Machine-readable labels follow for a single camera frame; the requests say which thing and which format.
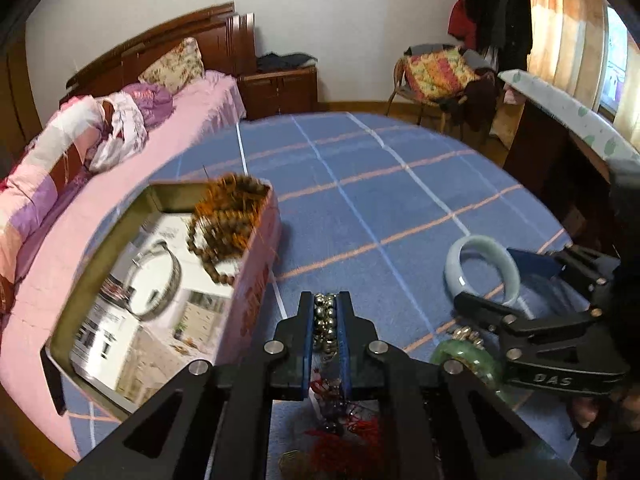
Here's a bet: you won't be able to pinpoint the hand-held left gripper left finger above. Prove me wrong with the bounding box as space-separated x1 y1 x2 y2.
65 291 315 480

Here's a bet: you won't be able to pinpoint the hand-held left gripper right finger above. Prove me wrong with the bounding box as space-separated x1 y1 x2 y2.
336 291 581 480

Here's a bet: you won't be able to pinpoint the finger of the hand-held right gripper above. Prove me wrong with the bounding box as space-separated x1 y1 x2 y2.
453 290 629 397
506 245 623 306

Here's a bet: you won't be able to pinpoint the silver bead bracelet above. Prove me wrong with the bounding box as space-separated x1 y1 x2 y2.
312 292 341 361

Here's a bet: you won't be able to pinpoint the pale jade bangle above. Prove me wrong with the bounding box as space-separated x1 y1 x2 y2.
444 235 521 306

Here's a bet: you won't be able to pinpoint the green jade bracelet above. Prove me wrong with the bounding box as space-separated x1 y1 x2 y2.
430 339 506 391

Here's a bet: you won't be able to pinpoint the pink tin box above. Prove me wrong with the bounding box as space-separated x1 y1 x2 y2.
40 176 282 421

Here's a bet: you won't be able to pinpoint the red string bead bracelet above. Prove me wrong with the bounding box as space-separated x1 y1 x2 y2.
305 367 386 480

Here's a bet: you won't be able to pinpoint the brown wooden bead necklace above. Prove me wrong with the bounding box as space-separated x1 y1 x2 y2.
185 172 273 288

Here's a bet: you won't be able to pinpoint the dark wooden desk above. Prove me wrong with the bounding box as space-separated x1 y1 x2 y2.
502 97 616 256

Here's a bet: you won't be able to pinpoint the silver bangle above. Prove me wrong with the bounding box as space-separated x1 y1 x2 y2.
131 240 182 321

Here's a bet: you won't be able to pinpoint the blue plaid blanket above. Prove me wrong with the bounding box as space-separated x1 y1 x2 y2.
65 110 591 480

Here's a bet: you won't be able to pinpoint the window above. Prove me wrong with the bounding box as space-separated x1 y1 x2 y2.
597 5 628 111

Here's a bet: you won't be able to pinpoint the dark clothes pile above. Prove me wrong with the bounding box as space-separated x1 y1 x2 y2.
440 67 501 133

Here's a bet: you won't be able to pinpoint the striped beige curtain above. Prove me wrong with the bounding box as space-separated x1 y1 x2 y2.
512 0 640 146

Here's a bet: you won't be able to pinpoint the colourful patterned cushion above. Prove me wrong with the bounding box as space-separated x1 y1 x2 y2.
404 47 481 101

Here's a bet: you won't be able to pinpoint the wicker chair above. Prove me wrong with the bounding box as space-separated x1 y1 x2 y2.
385 55 501 136

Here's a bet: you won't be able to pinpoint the pink bed sheet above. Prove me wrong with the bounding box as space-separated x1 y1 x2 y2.
0 70 246 461

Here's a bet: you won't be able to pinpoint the wooden nightstand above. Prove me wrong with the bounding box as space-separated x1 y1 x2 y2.
237 65 319 121

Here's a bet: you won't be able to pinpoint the hanging dark coats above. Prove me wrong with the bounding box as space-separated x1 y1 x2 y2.
447 0 533 68

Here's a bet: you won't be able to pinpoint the dark folded clothes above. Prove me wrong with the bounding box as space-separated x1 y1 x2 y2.
256 51 318 73

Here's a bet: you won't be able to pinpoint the purple and white cloth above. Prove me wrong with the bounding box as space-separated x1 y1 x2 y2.
87 82 176 171

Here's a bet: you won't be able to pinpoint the floral pillow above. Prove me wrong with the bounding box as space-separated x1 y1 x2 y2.
137 36 206 96

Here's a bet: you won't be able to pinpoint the pink patchwork quilt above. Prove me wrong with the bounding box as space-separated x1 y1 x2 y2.
0 95 121 316

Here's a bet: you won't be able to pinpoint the wooden headboard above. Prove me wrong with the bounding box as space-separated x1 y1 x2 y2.
60 1 258 106

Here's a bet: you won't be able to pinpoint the wooden wardrobe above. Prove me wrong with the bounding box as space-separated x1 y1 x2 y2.
0 35 43 176

